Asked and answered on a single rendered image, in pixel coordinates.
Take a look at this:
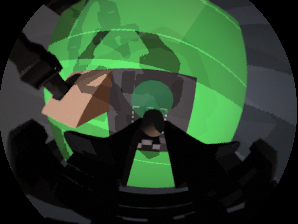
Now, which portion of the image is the green glass bottle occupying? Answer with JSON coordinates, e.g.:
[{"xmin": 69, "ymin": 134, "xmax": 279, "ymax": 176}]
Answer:
[{"xmin": 132, "ymin": 77, "xmax": 173, "ymax": 137}]

